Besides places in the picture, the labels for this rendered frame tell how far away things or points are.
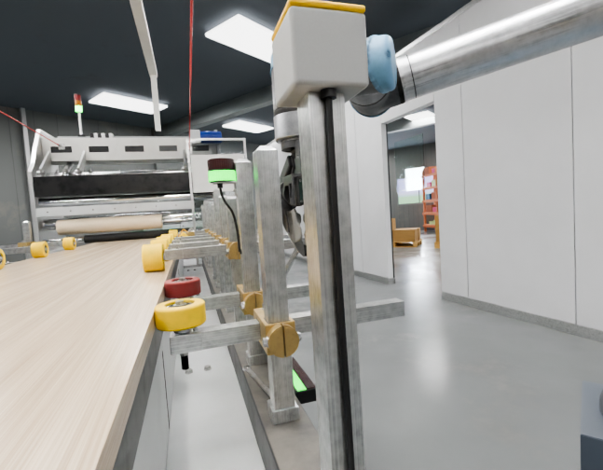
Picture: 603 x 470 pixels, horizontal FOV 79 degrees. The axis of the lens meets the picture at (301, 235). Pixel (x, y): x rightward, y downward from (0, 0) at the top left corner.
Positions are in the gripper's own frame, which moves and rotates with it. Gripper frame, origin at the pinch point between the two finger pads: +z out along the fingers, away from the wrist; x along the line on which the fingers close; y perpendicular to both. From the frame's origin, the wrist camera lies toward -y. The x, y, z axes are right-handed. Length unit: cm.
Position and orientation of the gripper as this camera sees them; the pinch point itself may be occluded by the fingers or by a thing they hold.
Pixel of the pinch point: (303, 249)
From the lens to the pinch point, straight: 70.4
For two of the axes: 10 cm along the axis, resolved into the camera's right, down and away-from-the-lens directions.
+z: 0.7, 10.0, 0.6
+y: 3.0, 0.4, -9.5
